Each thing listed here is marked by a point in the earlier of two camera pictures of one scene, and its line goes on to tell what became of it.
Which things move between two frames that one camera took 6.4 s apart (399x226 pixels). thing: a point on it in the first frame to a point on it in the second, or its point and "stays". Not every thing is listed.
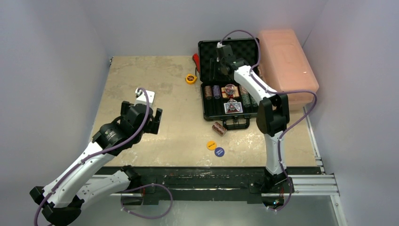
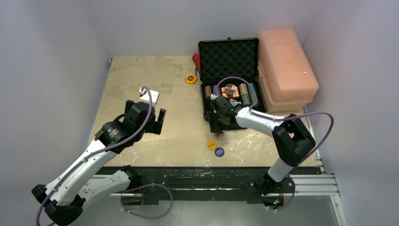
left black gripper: [152, 126] stays
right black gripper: [224, 68] to [215, 118]
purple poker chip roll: [216, 92] stays
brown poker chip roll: [208, 92] stays
